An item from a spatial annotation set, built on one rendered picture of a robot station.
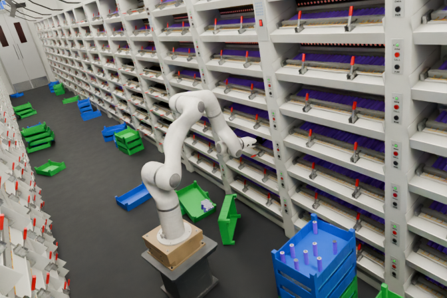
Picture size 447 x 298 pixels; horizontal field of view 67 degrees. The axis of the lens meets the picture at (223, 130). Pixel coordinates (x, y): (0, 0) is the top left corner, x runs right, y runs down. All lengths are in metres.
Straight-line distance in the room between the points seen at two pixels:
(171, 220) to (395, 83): 1.21
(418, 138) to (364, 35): 0.43
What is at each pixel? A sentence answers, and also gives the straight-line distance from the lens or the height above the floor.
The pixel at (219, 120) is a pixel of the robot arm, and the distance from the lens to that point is 1.92.
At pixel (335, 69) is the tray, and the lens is 1.59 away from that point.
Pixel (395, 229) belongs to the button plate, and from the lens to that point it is 1.67.
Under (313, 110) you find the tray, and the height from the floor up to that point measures 0.93.
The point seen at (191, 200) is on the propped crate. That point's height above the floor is 0.08.
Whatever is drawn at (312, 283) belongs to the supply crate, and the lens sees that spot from 1.38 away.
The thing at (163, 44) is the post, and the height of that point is 1.23.
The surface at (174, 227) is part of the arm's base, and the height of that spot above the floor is 0.47.
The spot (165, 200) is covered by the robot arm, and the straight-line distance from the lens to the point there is 1.76.
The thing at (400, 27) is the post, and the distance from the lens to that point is 1.31.
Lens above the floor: 1.54
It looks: 22 degrees down
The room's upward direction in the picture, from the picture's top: 11 degrees counter-clockwise
